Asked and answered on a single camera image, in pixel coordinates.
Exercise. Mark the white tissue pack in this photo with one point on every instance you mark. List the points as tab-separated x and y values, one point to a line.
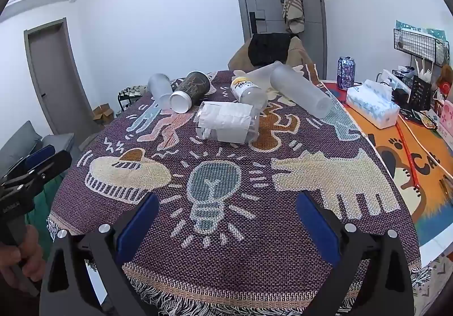
371	103

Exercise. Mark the clear cup with white label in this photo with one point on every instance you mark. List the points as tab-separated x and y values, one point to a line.
226	121

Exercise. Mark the orange cartoon mat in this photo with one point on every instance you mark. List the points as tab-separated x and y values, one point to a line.
400	167

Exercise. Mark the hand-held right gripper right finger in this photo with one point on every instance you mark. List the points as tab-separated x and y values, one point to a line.
316	227

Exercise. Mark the black paper cup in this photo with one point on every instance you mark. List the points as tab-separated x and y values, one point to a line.
193	86

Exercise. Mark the plain grey door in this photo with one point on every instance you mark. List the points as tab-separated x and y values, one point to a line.
53	79

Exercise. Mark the tall frosted plastic cup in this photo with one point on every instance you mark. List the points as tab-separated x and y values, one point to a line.
300	91

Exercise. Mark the clear bottle yellow cap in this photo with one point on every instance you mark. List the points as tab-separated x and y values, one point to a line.
247	93

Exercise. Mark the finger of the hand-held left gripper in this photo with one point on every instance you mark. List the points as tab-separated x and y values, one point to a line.
55	164
39	156

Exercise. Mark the tan chair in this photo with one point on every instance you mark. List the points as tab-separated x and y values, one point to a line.
240	57

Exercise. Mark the black cloth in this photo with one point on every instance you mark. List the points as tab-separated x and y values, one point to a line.
269	48

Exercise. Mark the grey sofa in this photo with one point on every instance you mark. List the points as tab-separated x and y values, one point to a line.
21	140

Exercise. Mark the person's left hand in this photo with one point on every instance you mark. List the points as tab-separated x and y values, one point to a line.
33	255

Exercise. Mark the purple soda can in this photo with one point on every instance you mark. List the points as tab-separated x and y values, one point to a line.
345	71

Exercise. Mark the cream translucent plastic cup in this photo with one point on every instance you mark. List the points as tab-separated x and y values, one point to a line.
260	74

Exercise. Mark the pink box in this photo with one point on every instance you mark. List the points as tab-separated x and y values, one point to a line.
446	121

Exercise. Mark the green cloth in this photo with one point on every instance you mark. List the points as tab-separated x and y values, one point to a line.
39	220

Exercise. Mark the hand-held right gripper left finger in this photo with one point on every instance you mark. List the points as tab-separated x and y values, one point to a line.
138	225

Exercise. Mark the purple printed blanket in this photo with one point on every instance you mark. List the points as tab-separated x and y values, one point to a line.
219	252

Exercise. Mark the black shoe rack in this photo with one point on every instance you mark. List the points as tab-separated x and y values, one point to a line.
129	96

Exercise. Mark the black desk organizer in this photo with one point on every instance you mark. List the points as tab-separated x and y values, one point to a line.
421	93

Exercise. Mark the cardboard box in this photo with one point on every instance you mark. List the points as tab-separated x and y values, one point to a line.
103	113

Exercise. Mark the small frosted plastic cup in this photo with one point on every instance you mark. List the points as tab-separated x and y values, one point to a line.
159	87

